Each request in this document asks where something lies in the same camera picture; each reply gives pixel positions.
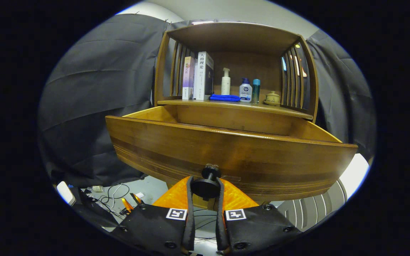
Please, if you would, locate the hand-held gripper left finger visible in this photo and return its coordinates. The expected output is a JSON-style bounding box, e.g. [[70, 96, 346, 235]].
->
[[111, 175, 195, 255]]

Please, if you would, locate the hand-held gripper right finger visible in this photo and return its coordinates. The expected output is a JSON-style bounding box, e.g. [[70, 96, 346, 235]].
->
[[215, 177, 302, 255]]

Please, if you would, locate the black round drawer knob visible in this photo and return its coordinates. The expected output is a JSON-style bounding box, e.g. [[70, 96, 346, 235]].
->
[[191, 164, 222, 200]]

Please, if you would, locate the brown wooden drawer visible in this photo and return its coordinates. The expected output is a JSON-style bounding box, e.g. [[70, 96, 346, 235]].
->
[[105, 105, 358, 203]]

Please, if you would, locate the brown wooden countertop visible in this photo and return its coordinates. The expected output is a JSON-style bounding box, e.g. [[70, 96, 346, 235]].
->
[[157, 99, 314, 120]]

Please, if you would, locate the brown wooden cabinet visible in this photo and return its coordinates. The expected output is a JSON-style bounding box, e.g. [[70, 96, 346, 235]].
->
[[153, 21, 319, 210]]

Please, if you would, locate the orange and black tool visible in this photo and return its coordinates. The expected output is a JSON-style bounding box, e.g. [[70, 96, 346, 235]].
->
[[121, 193, 142, 214]]

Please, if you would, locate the grey ribbed panel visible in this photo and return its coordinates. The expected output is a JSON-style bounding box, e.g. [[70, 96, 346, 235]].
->
[[273, 178, 348, 231]]

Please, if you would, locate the blue folded cloth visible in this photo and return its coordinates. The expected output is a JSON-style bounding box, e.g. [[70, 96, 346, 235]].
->
[[209, 94, 241, 102]]

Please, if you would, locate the white rounded device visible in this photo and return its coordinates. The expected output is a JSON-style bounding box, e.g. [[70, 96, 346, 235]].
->
[[56, 181, 77, 207]]

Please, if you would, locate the white bottle with blue cap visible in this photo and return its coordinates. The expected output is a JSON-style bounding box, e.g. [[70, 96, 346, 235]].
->
[[239, 78, 252, 103]]

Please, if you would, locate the beige lidded teacup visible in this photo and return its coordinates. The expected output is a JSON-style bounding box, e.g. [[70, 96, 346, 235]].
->
[[264, 91, 281, 106]]

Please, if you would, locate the teal slim bottle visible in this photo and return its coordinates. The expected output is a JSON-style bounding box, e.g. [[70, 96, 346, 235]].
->
[[252, 79, 261, 104]]

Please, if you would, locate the white pump bottle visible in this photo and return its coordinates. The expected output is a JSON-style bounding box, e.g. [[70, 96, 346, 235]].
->
[[221, 68, 231, 96]]

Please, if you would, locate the purple book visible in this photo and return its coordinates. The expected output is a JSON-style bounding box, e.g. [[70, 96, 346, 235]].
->
[[182, 56, 195, 100]]

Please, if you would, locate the thick white book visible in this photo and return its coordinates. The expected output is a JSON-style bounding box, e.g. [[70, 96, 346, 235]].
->
[[193, 52, 214, 101]]

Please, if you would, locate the white box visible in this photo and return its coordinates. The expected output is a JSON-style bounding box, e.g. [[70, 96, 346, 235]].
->
[[338, 153, 370, 198]]

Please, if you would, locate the black backdrop cloth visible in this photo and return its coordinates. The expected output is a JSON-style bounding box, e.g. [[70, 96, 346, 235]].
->
[[37, 14, 377, 189]]

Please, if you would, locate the black looped cable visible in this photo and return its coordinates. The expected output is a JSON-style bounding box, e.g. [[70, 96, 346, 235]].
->
[[95, 183, 131, 214]]

